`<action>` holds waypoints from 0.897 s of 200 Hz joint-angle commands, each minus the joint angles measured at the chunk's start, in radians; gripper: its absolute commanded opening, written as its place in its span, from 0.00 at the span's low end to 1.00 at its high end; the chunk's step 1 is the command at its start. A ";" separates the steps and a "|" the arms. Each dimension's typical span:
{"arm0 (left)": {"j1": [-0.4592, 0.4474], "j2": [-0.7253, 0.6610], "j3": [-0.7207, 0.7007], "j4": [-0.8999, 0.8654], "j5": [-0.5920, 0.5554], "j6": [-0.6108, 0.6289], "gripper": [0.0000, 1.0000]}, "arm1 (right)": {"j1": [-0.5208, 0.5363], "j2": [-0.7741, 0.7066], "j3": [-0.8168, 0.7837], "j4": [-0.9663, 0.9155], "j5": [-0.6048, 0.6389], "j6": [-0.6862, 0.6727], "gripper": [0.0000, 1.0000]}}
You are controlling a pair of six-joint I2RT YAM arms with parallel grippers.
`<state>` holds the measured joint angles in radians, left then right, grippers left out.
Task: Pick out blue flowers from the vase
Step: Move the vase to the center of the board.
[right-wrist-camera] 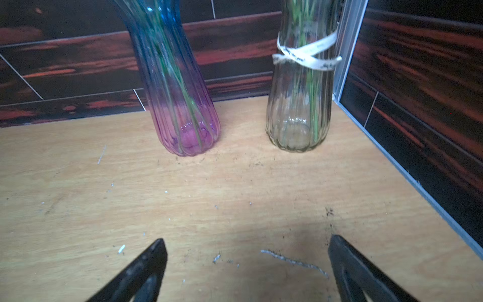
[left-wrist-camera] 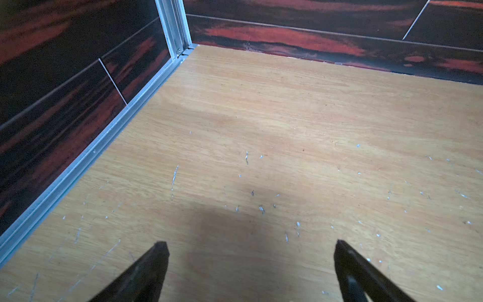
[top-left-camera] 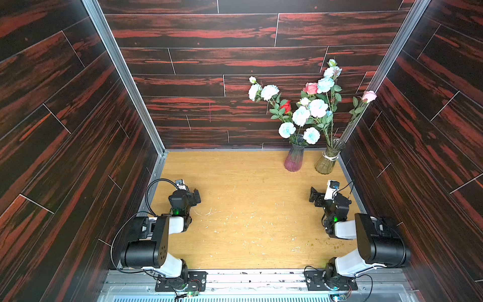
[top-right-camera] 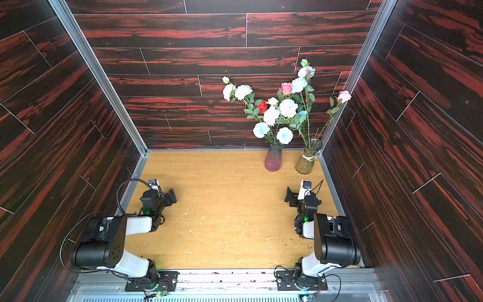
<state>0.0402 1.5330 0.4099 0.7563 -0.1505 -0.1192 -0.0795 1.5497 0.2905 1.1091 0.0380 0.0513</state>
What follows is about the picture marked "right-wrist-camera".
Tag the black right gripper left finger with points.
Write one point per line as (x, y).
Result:
(141, 280)

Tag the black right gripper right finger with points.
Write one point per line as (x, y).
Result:
(358, 278)

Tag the blue purple glass vase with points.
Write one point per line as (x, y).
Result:
(181, 107)

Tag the clear glass vase with ribbon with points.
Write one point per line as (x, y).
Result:
(300, 99)

